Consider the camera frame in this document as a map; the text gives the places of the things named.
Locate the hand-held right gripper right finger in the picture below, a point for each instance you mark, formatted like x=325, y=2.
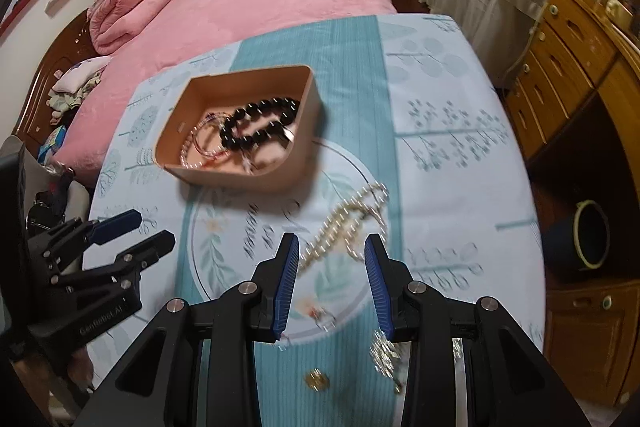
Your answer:
x=376, y=289

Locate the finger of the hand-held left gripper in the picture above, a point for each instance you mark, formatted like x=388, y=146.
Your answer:
x=116, y=222
x=150, y=248

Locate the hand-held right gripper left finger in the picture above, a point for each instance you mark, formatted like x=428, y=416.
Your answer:
x=287, y=289

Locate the tan jewelry box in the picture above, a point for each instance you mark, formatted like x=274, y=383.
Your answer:
x=280, y=172

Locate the blue packet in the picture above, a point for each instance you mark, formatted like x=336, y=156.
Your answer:
x=51, y=147

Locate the floral pillow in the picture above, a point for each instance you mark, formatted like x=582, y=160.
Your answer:
x=80, y=74

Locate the wooden headboard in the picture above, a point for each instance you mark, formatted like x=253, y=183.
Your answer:
x=50, y=72

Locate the dark bin with yellow rim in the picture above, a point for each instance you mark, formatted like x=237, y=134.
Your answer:
x=562, y=239

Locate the folded pink quilt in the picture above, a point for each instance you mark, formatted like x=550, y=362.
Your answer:
x=125, y=14

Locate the printed blue tablecloth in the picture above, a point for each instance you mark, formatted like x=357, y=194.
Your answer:
x=440, y=82

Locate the wooden desk with drawers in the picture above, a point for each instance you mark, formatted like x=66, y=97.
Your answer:
x=575, y=57

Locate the red wall strip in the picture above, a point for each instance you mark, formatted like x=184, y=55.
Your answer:
x=20, y=9

